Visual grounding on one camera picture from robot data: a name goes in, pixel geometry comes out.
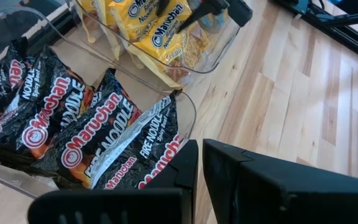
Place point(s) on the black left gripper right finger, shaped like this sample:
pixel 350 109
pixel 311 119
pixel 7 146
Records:
pixel 291 199

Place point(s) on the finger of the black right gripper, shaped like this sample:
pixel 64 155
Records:
pixel 216 7
pixel 163 6

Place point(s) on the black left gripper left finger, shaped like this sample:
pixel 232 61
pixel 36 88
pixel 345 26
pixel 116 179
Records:
pixel 120 208

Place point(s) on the yellow creamy chicken ramen pack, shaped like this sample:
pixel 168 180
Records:
pixel 104 15
pixel 87 4
pixel 126 15
pixel 169 40

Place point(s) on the black fire noodle pack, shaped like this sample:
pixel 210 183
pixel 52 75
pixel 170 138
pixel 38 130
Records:
pixel 47 118
pixel 98 130
pixel 154 140
pixel 14 74

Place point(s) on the clear plastic bin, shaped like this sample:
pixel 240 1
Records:
pixel 216 53
pixel 11 180

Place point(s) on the black aluminium table frame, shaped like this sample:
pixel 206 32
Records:
pixel 353 46

